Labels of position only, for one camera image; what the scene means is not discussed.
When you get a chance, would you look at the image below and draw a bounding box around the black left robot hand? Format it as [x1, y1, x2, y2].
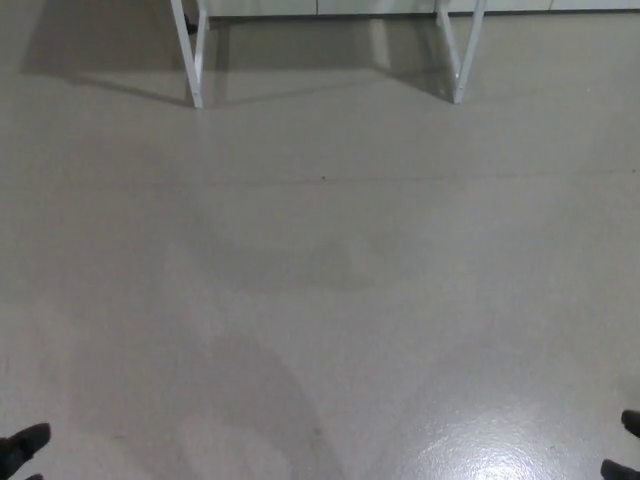
[0, 422, 53, 480]

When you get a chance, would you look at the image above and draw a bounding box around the white cabinet row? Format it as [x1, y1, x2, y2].
[206, 0, 640, 17]

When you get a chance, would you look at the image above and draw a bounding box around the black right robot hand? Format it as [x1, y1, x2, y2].
[599, 408, 640, 480]

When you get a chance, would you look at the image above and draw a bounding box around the white table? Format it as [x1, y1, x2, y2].
[169, 0, 487, 109]

